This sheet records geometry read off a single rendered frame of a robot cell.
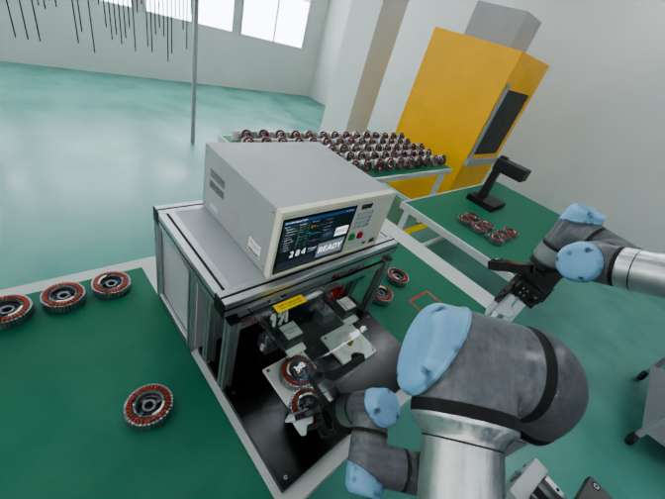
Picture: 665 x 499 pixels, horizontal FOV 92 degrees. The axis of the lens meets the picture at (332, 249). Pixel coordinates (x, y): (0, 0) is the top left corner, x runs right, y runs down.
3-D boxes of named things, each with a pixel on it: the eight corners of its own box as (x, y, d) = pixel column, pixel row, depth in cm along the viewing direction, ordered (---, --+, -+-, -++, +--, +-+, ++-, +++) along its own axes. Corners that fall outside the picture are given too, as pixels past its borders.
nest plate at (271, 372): (328, 385, 103) (329, 383, 102) (290, 411, 93) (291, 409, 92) (300, 350, 110) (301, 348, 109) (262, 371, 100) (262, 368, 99)
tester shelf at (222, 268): (394, 251, 120) (399, 242, 117) (222, 319, 75) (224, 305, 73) (320, 193, 142) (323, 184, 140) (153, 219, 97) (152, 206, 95)
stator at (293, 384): (314, 363, 106) (317, 356, 104) (313, 395, 97) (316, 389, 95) (280, 357, 104) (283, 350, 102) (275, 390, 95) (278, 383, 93)
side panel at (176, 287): (199, 348, 103) (204, 272, 85) (190, 351, 101) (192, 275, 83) (165, 291, 117) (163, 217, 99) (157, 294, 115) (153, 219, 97)
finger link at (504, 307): (498, 328, 84) (524, 303, 83) (480, 312, 88) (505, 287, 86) (500, 330, 87) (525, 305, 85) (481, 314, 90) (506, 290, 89)
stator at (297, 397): (332, 423, 92) (335, 417, 90) (295, 437, 86) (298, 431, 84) (316, 387, 99) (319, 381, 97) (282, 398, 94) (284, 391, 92)
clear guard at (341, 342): (374, 357, 86) (382, 344, 83) (306, 406, 71) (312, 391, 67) (302, 281, 103) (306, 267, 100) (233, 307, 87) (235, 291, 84)
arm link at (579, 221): (602, 220, 68) (565, 199, 74) (566, 260, 74) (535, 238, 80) (617, 220, 72) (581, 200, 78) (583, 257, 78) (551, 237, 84)
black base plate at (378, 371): (422, 369, 121) (425, 366, 119) (281, 494, 78) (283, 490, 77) (339, 289, 144) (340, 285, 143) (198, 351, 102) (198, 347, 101)
